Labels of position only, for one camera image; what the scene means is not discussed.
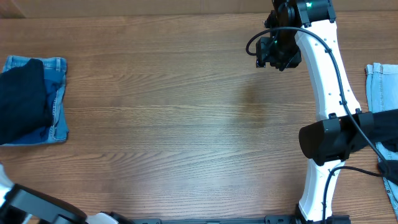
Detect dark navy t-shirt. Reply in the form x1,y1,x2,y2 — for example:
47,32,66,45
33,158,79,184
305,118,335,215
1,59,52,144

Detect folded blue denim shorts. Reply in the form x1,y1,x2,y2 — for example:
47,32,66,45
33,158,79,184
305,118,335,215
6,57,69,146

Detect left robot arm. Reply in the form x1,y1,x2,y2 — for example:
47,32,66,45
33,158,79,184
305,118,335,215
1,166,132,224

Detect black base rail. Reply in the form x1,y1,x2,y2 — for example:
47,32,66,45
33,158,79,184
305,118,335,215
124,214,352,224

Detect dark navy garment pile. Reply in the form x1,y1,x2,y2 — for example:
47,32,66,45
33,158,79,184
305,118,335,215
370,109,397,185

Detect light blue jeans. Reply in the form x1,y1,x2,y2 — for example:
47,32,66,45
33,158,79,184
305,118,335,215
365,63,397,219

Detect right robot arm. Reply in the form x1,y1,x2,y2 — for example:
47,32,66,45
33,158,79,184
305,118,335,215
251,1,373,223

